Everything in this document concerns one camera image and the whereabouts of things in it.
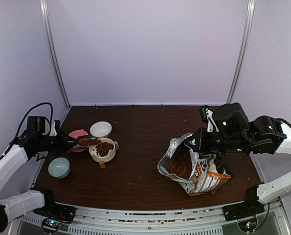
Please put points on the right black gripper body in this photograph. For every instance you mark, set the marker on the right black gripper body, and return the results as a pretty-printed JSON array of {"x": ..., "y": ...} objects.
[{"x": 209, "y": 146}]

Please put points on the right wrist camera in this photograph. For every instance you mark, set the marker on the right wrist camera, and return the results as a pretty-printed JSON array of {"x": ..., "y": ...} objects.
[{"x": 206, "y": 117}]

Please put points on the cream pet bowl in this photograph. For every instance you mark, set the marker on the cream pet bowl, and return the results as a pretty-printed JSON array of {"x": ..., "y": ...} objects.
[{"x": 104, "y": 151}]

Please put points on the white ceramic bowl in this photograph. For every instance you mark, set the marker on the white ceramic bowl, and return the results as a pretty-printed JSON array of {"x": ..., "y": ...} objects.
[{"x": 101, "y": 129}]

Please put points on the metal frame post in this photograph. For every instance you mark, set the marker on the metal frame post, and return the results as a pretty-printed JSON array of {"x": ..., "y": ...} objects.
[
  {"x": 250, "y": 11},
  {"x": 52, "y": 50}
]

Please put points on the metal food scoop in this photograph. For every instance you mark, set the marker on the metal food scoop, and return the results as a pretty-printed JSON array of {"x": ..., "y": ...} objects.
[{"x": 84, "y": 142}]

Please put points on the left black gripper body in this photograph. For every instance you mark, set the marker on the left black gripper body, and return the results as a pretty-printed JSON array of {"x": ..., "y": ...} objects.
[{"x": 59, "y": 143}]

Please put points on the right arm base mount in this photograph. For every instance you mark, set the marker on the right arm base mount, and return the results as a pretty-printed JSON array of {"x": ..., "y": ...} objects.
[{"x": 245, "y": 212}]

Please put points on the right metal frame post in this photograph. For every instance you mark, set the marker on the right metal frame post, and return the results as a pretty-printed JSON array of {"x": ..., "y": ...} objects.
[{"x": 250, "y": 11}]

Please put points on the front aluminium rail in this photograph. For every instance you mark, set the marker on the front aluminium rail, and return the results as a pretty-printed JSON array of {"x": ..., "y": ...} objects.
[{"x": 200, "y": 221}]

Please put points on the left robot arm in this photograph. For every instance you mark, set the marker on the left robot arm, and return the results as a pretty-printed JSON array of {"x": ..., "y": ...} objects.
[{"x": 21, "y": 149}]

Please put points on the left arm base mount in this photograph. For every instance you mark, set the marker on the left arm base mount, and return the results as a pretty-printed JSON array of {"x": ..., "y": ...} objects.
[{"x": 55, "y": 214}]

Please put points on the pet food bag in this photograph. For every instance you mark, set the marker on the pet food bag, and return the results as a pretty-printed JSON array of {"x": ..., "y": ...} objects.
[{"x": 197, "y": 173}]

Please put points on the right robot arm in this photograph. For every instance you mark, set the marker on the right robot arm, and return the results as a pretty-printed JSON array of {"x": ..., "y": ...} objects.
[{"x": 230, "y": 131}]

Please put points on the left metal frame post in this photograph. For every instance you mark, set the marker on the left metal frame post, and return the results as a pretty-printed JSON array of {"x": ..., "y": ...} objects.
[{"x": 52, "y": 50}]

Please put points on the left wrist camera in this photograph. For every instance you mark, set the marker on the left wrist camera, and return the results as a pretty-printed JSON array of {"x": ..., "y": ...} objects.
[{"x": 55, "y": 127}]

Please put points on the light blue ceramic bowl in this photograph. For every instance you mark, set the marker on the light blue ceramic bowl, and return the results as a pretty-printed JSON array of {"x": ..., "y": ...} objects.
[{"x": 59, "y": 168}]

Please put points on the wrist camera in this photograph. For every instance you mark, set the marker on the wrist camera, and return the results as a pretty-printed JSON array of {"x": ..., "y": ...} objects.
[
  {"x": 206, "y": 117},
  {"x": 55, "y": 127}
]

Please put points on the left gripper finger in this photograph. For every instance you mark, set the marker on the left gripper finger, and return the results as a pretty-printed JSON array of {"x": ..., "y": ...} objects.
[
  {"x": 69, "y": 139},
  {"x": 70, "y": 145}
]

